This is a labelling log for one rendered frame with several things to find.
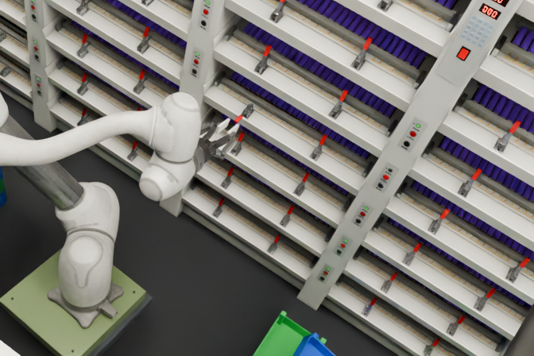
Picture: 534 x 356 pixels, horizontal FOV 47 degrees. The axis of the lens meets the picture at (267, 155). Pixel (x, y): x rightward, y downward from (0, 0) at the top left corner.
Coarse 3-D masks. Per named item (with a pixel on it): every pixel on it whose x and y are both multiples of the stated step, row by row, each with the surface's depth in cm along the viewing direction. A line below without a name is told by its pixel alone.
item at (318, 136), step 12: (228, 84) 204; (240, 96) 204; (252, 96) 203; (264, 108) 203; (276, 108) 201; (276, 120) 201; (288, 120) 200; (312, 132) 199; (324, 144) 199; (336, 144) 197; (336, 156) 197; (348, 156) 197
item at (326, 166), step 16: (224, 64) 206; (208, 80) 201; (208, 96) 204; (224, 96) 205; (224, 112) 206; (240, 112) 202; (256, 112) 203; (256, 128) 201; (272, 128) 201; (288, 128) 201; (288, 144) 199; (304, 144) 199; (304, 160) 199; (320, 160) 197; (368, 160) 199; (336, 176) 195; (352, 176) 195; (352, 192) 197
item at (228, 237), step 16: (64, 128) 273; (112, 160) 268; (192, 208) 259; (208, 224) 259; (240, 240) 255; (256, 256) 254; (336, 304) 246; (352, 320) 246; (384, 336) 242; (400, 352) 242
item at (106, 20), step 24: (48, 0) 218; (72, 0) 217; (96, 0) 215; (96, 24) 213; (120, 24) 214; (144, 24) 213; (120, 48) 214; (144, 48) 209; (168, 48) 211; (168, 72) 207
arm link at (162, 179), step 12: (156, 156) 157; (156, 168) 156; (168, 168) 156; (180, 168) 157; (192, 168) 164; (144, 180) 156; (156, 180) 155; (168, 180) 156; (180, 180) 159; (144, 192) 158; (156, 192) 156; (168, 192) 157
